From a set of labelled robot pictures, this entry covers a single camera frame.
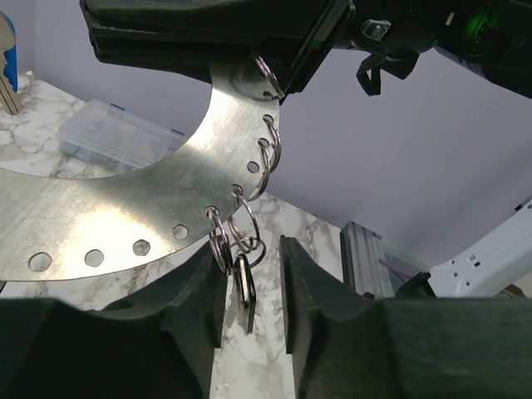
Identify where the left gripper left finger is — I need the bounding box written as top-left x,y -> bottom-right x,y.
1,245 -> 227,398

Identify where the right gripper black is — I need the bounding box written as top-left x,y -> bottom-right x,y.
80,0 -> 355,94

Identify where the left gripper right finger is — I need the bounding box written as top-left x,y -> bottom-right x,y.
279,237 -> 531,398

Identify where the black key fob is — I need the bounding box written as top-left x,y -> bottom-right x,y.
231,254 -> 257,335

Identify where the round metal keyring disc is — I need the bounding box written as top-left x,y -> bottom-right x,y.
1,55 -> 285,282

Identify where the silver key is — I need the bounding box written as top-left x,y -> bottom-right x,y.
1,12 -> 22,116

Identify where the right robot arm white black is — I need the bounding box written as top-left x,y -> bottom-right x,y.
81,1 -> 531,99

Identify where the clear plastic box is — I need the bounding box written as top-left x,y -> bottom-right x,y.
57,100 -> 186,174

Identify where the aluminium frame rail left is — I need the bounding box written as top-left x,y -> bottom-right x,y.
338,220 -> 421,300

